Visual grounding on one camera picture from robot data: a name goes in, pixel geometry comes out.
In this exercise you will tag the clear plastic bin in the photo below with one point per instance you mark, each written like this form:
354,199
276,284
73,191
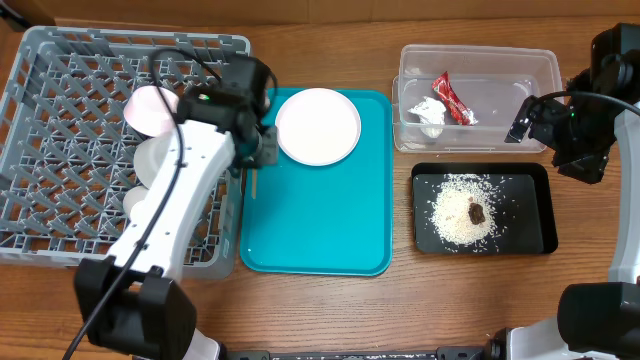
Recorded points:
492,81

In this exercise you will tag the red snack wrapper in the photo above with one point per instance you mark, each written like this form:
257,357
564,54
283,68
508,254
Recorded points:
462,114

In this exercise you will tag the teal plastic tray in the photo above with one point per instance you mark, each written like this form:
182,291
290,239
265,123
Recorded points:
327,220

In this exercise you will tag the rice grains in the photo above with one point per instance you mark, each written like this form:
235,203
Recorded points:
448,212

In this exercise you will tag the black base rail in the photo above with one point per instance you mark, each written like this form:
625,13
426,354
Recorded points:
442,353

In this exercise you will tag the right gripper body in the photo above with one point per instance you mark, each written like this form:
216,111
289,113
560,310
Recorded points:
518,120

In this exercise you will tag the brown food scrap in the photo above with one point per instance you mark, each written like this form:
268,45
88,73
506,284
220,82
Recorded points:
476,213

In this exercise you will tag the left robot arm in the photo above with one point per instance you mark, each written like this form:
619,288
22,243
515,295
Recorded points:
131,301

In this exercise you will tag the large white plate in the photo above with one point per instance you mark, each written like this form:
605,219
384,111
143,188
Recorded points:
318,127

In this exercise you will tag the black plastic tray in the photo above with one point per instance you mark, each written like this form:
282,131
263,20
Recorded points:
526,213

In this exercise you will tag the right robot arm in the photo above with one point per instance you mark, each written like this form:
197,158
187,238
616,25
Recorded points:
598,111

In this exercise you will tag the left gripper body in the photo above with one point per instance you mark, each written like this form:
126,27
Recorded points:
261,148

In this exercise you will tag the grey round bowl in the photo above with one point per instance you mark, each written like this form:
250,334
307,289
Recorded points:
148,158

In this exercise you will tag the white paper cup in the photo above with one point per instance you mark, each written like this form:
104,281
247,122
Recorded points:
133,201

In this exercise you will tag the grey plastic dish rack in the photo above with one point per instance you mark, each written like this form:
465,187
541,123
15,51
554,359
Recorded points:
66,151

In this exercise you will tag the white napkin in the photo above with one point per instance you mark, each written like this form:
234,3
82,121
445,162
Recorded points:
431,112

